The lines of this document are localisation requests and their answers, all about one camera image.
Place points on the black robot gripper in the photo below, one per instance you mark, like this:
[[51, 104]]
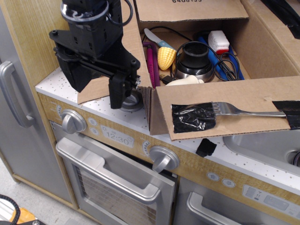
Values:
[[88, 52]]

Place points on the large cardboard box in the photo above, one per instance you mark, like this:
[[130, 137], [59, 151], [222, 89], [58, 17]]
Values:
[[266, 48]]

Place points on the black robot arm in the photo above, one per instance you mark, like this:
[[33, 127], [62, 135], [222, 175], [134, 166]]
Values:
[[95, 12]]

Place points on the silver stove burner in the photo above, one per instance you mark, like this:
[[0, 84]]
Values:
[[133, 103]]

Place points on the left silver oven knob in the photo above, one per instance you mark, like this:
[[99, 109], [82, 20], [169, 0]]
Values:
[[72, 122]]

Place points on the silver oven knob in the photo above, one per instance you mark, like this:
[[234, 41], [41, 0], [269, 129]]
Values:
[[72, 122], [163, 159]]

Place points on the oven clock display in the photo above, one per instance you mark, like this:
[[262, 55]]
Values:
[[118, 136]]

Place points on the black USB plug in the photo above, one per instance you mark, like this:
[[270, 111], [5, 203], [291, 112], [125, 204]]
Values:
[[165, 79]]

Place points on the yellow toy corn cob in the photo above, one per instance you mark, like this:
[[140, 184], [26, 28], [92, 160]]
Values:
[[165, 57]]

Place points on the cream toy piece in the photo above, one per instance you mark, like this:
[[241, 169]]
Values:
[[191, 79]]

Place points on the black silver 3D mouse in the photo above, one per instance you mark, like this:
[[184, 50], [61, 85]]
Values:
[[194, 60]]

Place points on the right silver oven knob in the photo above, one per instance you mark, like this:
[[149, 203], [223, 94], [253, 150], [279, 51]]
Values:
[[163, 159]]

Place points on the grey toy fridge door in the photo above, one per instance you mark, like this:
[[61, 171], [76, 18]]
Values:
[[24, 144]]

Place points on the black tape on fork tines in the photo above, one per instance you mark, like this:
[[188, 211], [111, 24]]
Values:
[[193, 118]]

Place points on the toy oven door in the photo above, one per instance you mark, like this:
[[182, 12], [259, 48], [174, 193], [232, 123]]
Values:
[[115, 189]]

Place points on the blue marker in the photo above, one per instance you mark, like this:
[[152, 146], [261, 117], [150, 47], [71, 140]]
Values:
[[226, 66]]

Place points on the white red toy block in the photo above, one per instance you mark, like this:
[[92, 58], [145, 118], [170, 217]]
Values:
[[218, 42]]

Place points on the silver metal fork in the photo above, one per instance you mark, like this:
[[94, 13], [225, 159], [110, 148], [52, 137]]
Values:
[[223, 108]]

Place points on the black tape piece on counter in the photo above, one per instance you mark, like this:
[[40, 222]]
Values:
[[206, 148]]

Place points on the orange object on floor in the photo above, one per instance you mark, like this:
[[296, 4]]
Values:
[[25, 216]]

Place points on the toy dishwasher door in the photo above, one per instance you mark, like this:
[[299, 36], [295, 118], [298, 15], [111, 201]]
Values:
[[198, 205]]

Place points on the silver toy sink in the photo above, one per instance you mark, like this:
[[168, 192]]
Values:
[[277, 149]]

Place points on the black tape top right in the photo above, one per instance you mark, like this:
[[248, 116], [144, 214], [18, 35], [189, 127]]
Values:
[[286, 14]]

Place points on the toy knife with teal handle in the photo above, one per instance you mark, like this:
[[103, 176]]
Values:
[[152, 37]]

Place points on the black tape on fork handle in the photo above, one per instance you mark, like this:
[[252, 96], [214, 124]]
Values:
[[291, 108]]

